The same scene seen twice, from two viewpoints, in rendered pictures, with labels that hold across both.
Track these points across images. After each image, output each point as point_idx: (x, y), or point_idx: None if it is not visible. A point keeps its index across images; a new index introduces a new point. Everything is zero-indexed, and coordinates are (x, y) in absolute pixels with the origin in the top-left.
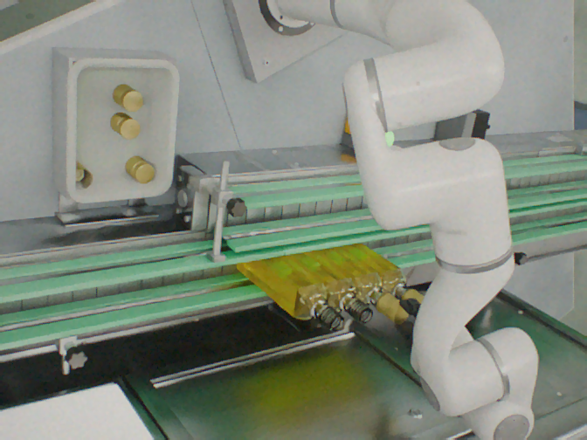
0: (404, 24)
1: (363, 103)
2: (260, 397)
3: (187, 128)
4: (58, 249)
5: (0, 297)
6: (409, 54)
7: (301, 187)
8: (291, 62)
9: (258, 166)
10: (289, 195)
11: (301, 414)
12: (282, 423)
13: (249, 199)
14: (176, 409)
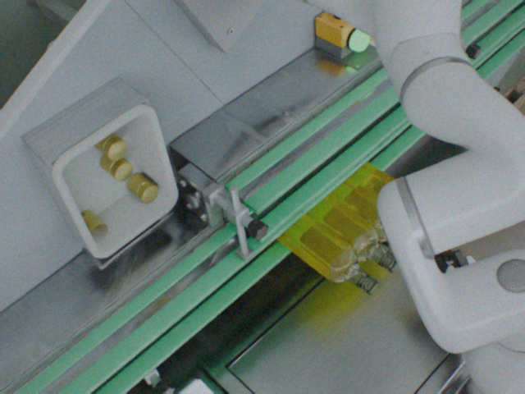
0: (433, 125)
1: (414, 258)
2: (319, 351)
3: (169, 119)
4: (108, 305)
5: (89, 389)
6: (453, 189)
7: (301, 144)
8: (253, 14)
9: (252, 135)
10: (296, 171)
11: (358, 358)
12: (345, 375)
13: (261, 195)
14: (257, 391)
